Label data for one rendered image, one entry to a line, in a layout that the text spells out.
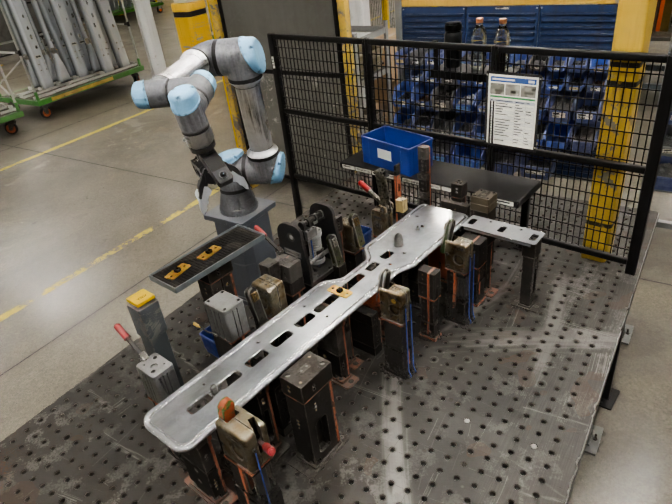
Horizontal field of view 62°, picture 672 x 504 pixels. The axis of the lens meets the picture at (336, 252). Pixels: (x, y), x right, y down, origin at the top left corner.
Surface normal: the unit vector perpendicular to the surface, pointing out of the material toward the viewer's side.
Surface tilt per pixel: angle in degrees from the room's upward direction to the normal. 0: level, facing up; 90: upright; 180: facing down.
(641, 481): 0
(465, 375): 0
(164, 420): 0
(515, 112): 90
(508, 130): 90
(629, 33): 90
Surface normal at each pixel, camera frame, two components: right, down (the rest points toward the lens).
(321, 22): -0.53, 0.50
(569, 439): -0.11, -0.85
